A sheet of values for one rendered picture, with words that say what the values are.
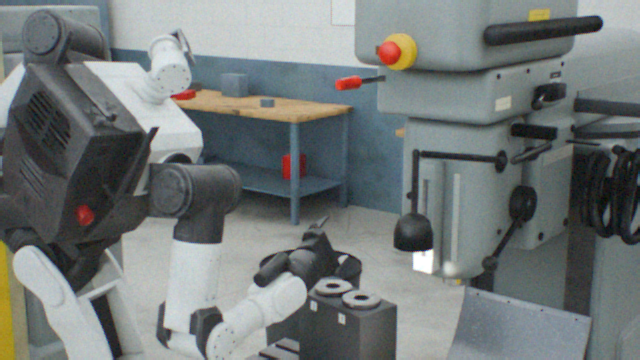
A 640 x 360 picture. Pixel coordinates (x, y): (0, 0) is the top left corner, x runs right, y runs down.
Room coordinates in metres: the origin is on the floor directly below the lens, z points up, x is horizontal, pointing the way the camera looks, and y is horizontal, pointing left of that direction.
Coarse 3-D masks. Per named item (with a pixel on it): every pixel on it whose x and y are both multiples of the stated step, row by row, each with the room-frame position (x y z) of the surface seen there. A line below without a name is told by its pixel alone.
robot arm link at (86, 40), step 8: (72, 24) 1.62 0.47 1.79; (80, 24) 1.66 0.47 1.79; (80, 32) 1.63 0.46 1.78; (88, 32) 1.66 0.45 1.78; (96, 32) 1.69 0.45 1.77; (72, 40) 1.60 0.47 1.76; (80, 40) 1.62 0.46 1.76; (88, 40) 1.65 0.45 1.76; (96, 40) 1.67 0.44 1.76; (72, 48) 1.60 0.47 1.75; (80, 48) 1.63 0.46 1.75; (88, 48) 1.65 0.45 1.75; (96, 48) 1.67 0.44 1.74; (96, 56) 1.67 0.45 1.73; (24, 64) 1.64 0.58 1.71
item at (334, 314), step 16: (320, 288) 1.84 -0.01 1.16; (336, 288) 1.86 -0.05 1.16; (352, 288) 1.87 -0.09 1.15; (304, 304) 1.85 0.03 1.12; (320, 304) 1.80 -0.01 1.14; (336, 304) 1.77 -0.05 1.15; (352, 304) 1.74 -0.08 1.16; (368, 304) 1.74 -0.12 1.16; (384, 304) 1.77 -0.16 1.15; (304, 320) 1.85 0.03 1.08; (320, 320) 1.80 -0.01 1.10; (336, 320) 1.76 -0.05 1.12; (352, 320) 1.71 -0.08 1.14; (368, 320) 1.71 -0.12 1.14; (384, 320) 1.74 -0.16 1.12; (304, 336) 1.85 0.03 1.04; (320, 336) 1.80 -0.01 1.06; (336, 336) 1.76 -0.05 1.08; (352, 336) 1.71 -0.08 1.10; (368, 336) 1.71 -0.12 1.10; (384, 336) 1.75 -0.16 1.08; (304, 352) 1.85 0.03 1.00; (320, 352) 1.80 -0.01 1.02; (336, 352) 1.76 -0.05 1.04; (352, 352) 1.71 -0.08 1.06; (368, 352) 1.71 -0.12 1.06; (384, 352) 1.75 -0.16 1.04
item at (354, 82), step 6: (348, 78) 1.44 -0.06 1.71; (354, 78) 1.45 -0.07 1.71; (360, 78) 1.48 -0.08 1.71; (366, 78) 1.49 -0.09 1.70; (372, 78) 1.50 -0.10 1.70; (378, 78) 1.52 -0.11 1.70; (384, 78) 1.53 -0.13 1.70; (336, 84) 1.43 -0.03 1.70; (342, 84) 1.43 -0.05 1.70; (348, 84) 1.43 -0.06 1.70; (354, 84) 1.45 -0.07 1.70; (360, 84) 1.46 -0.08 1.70
